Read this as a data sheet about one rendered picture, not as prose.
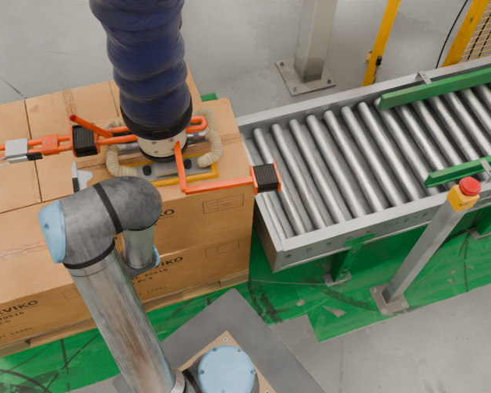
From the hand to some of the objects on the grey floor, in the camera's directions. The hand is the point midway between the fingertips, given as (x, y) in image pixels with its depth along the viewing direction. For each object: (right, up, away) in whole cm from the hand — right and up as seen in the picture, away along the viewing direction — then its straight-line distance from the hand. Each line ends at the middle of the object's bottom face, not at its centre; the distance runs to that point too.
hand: (78, 175), depth 168 cm
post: (+124, -57, +96) cm, 166 cm away
